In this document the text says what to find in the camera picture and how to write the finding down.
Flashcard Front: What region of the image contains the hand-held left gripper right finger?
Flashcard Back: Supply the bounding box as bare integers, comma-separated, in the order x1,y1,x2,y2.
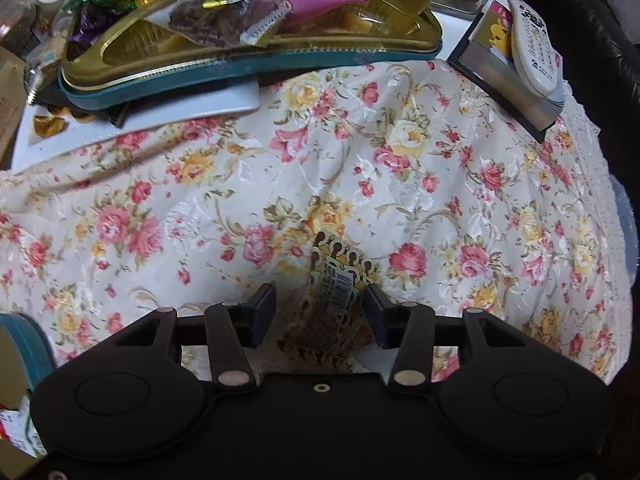
364,284,525,393

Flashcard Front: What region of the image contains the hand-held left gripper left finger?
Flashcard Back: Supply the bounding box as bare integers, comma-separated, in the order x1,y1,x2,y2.
115,284,277,392

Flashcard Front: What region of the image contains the beige brown patterned packet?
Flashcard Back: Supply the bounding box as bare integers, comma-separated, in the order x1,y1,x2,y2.
289,232,382,363

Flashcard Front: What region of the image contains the floral tablecloth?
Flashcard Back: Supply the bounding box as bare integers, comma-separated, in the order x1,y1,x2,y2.
0,57,636,386

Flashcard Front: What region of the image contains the white flat board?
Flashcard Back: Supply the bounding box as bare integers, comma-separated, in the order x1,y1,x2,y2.
10,76,262,172

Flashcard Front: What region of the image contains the teal gold snack tin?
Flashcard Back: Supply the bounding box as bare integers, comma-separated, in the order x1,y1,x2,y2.
59,0,443,111

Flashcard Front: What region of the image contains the dark-edged picture book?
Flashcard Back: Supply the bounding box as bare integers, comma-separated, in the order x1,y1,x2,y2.
446,2,569,144

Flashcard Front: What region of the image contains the small gold wrapped candy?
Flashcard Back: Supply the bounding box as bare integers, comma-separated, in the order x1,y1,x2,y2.
32,112,69,139

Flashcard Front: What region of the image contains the clear brown snack packet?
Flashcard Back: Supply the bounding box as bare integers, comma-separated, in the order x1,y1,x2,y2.
167,0,294,50

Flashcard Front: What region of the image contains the white remote control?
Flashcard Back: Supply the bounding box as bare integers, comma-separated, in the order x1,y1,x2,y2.
506,0,564,97

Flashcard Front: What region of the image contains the black sofa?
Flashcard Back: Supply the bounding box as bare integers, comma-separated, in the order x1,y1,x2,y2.
500,0,640,286

